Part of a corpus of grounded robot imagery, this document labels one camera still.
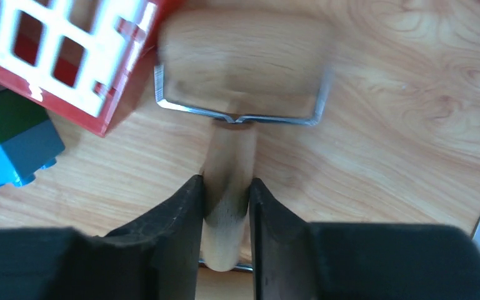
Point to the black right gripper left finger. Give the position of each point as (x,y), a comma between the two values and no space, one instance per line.
(154,256)

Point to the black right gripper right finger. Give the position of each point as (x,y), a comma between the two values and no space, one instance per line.
(296,259)

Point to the wooden dough roller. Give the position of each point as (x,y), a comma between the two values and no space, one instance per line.
(220,53)

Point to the red window toy brick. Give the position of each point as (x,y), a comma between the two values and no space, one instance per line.
(92,72)

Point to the blue green white brick stack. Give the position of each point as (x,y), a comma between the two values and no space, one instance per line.
(29,140)

